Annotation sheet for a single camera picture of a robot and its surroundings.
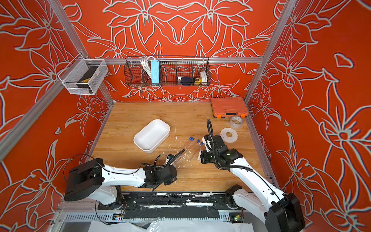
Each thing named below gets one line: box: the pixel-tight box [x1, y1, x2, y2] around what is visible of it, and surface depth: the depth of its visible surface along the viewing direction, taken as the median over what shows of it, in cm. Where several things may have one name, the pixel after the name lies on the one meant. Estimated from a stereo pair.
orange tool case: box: [210, 97, 249, 119], surface depth 109 cm
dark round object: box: [180, 76, 193, 87], surface depth 97 cm
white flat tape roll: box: [220, 127, 239, 144], surface depth 102 cm
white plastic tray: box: [133, 118, 171, 154], surface depth 100 cm
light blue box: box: [151, 59, 160, 84], surface depth 92 cm
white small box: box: [199, 71, 208, 83], surface depth 94 cm
